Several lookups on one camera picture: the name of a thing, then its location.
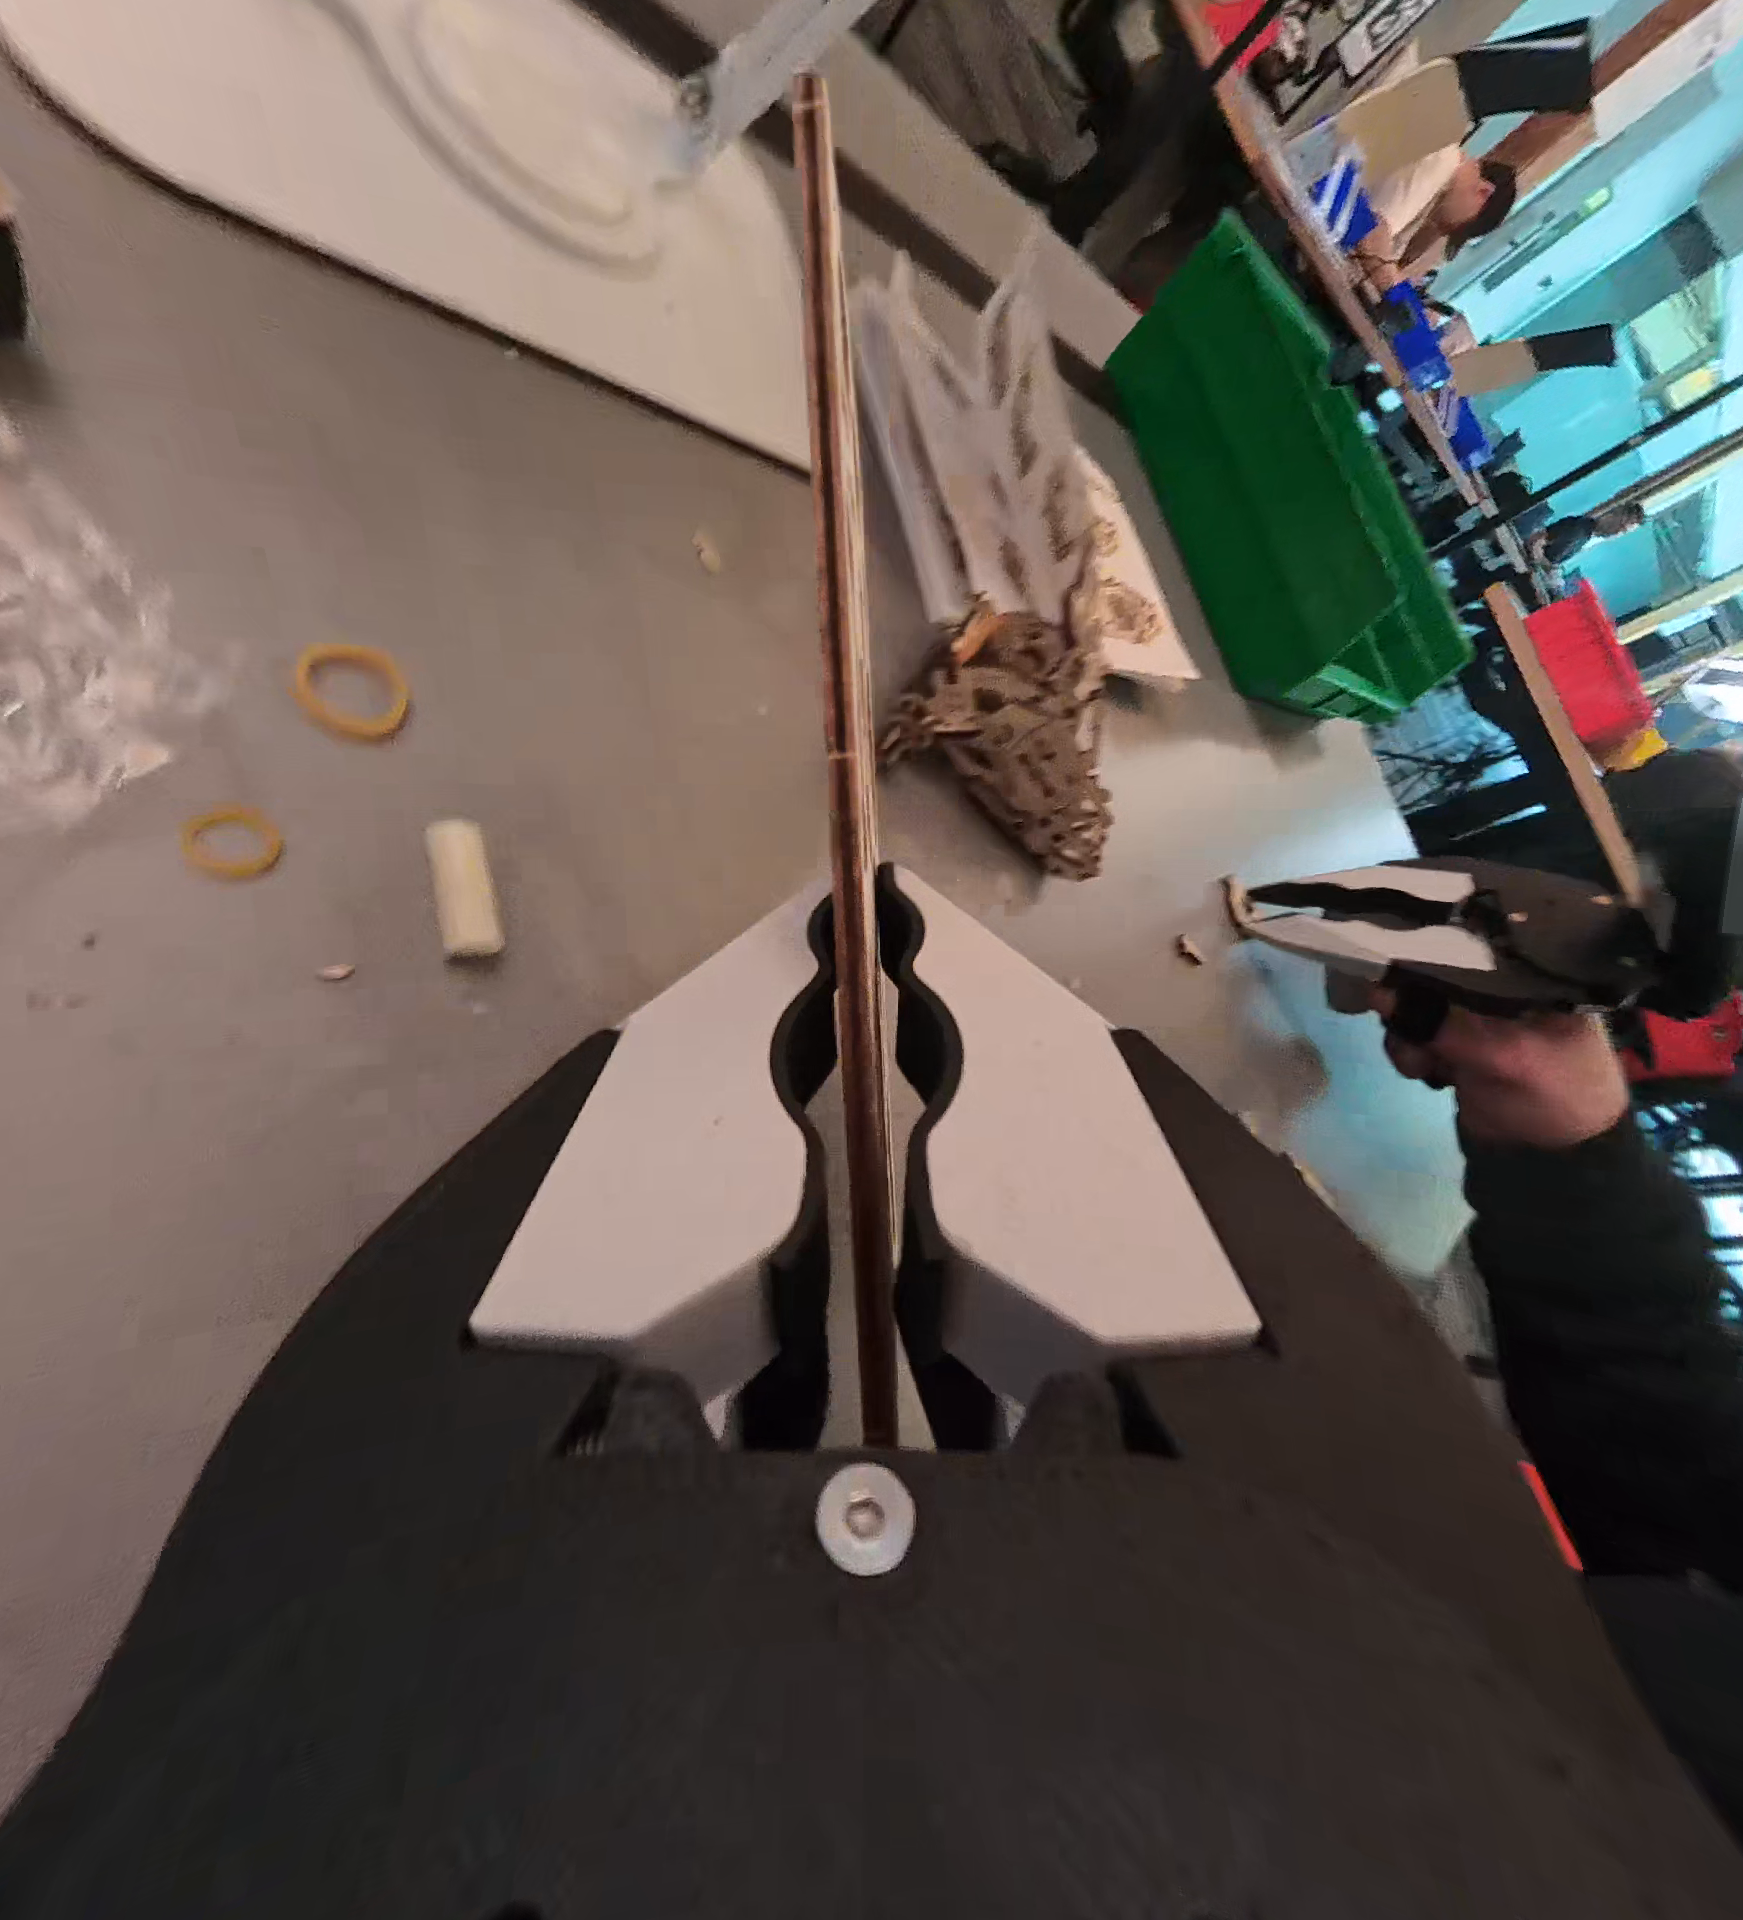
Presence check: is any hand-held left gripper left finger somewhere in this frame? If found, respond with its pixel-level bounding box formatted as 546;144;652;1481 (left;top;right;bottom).
470;878;850;1445

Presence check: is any wood-edged workbench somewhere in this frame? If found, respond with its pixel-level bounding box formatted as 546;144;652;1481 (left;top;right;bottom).
1170;0;1653;901

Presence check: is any red metal fixture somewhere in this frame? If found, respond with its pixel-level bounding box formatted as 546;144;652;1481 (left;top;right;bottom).
1633;996;1743;1085

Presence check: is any wooden cutout parts sheet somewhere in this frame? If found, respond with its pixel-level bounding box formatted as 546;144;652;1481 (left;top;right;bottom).
787;72;904;1448

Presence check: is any small yellow rubber band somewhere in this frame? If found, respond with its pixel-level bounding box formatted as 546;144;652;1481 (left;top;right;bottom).
182;805;285;882

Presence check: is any green plastic bin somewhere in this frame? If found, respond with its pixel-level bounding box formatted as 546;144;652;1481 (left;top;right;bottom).
1102;211;1474;725

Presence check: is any person's right forearm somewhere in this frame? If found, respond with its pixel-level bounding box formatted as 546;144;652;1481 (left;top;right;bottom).
1461;1106;1743;1603

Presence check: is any large yellow rubber band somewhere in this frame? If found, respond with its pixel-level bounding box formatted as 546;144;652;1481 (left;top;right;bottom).
294;642;411;744

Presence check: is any red plastic bin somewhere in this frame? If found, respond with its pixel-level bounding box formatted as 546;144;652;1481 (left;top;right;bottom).
1523;577;1661;752

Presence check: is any clear plastic bag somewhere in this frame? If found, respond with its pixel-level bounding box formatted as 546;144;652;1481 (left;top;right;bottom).
0;360;235;870

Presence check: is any small beige block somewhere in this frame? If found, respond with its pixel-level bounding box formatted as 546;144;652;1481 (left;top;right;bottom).
423;818;509;962

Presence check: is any white instruction booklet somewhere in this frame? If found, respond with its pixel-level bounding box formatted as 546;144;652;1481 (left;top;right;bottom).
847;247;1203;684

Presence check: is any wooden model car chassis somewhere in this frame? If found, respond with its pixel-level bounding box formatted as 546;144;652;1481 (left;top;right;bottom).
877;600;1121;883

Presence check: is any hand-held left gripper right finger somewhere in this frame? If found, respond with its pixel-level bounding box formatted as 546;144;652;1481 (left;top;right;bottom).
877;867;1265;1439

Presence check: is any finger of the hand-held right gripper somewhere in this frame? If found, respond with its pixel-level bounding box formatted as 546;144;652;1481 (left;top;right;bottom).
1241;863;1484;923
1244;912;1503;976

